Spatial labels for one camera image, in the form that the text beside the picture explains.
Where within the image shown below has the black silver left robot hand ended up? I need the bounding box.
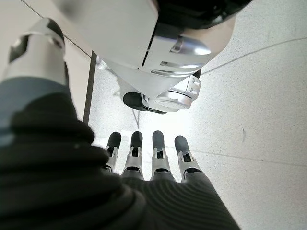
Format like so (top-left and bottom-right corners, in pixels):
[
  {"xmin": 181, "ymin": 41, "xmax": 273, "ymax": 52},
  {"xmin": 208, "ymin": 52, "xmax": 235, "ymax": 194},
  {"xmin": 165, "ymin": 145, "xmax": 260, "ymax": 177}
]
[{"xmin": 0, "ymin": 18, "xmax": 240, "ymax": 230}]

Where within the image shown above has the dark cabinet toe kick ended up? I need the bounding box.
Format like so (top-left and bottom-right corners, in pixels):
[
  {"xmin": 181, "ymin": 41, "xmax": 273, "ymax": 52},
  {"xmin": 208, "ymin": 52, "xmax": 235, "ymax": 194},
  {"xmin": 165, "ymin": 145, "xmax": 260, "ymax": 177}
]
[{"xmin": 82, "ymin": 49, "xmax": 98, "ymax": 126}]

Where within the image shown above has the wide white cabinet door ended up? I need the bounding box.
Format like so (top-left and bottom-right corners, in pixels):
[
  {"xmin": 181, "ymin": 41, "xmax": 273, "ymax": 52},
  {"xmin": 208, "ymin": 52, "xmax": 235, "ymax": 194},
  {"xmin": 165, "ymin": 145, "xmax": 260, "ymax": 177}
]
[{"xmin": 0, "ymin": 0, "xmax": 94, "ymax": 124}]

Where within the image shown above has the white left robot leg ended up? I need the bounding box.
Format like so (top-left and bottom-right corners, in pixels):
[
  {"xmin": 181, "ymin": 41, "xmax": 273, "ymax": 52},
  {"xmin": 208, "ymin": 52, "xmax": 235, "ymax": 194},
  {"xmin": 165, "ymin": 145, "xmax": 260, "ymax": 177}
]
[{"xmin": 54, "ymin": 0, "xmax": 252, "ymax": 115}]

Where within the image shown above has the narrow white cabinet door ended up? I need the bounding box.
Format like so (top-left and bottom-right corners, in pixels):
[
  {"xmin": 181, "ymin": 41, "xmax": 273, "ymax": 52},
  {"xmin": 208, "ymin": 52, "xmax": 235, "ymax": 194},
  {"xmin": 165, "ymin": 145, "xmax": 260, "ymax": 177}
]
[{"xmin": 21, "ymin": 0, "xmax": 101, "ymax": 56}]

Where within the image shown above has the thin grey floor cable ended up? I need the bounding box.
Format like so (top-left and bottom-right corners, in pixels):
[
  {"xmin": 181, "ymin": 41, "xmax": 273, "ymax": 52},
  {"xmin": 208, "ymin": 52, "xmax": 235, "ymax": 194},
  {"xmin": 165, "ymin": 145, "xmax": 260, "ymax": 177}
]
[{"xmin": 201, "ymin": 36, "xmax": 307, "ymax": 75}]

